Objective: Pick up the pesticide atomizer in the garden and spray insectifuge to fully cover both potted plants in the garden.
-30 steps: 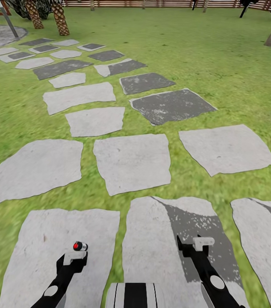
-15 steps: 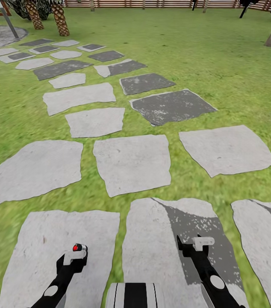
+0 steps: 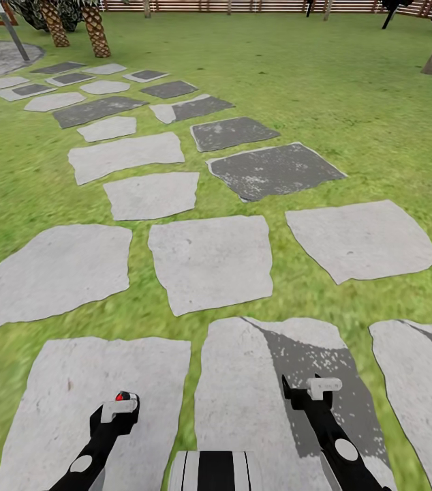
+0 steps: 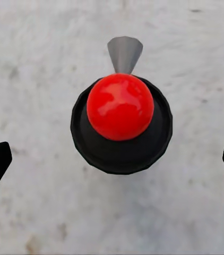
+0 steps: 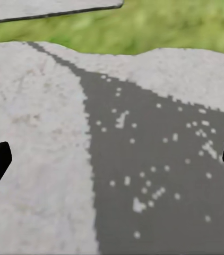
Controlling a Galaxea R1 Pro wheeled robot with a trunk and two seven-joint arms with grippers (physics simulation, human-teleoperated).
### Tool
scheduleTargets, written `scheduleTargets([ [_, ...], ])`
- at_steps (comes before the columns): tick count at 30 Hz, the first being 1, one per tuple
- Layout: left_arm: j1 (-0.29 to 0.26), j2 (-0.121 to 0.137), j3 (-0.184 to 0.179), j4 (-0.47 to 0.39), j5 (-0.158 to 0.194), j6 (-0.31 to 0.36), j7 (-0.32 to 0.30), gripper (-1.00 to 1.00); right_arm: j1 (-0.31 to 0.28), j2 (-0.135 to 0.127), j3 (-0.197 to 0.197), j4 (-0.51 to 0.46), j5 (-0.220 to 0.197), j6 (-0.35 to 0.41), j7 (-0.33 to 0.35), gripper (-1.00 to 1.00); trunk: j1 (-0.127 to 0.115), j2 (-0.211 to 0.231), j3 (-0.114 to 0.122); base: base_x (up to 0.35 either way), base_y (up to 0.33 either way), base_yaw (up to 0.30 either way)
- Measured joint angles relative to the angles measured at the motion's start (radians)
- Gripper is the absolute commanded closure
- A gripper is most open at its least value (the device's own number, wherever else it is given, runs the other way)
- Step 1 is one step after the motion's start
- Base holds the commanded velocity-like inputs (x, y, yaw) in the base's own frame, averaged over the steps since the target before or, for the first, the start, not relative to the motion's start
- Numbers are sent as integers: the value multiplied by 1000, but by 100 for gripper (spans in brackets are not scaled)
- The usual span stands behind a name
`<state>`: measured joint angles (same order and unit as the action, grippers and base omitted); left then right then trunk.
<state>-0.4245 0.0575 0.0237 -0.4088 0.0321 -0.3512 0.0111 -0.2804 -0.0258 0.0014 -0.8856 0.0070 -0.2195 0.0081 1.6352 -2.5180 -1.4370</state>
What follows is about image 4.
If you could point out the insectifuge atomizer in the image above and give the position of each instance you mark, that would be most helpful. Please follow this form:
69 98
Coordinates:
122 124

